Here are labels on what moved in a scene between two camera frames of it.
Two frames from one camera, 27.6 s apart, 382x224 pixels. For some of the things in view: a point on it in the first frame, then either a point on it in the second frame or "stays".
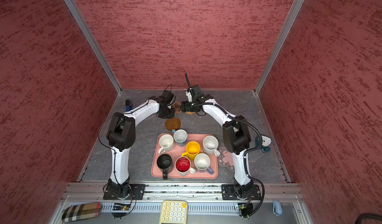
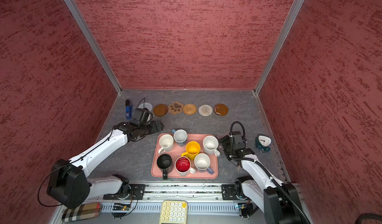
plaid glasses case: (81, 211) stays
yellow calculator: (173, 212) stays
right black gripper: (186, 105) to (224, 141)
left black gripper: (169, 116) to (154, 129)
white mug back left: (166, 143) stays
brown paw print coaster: (177, 107) stays
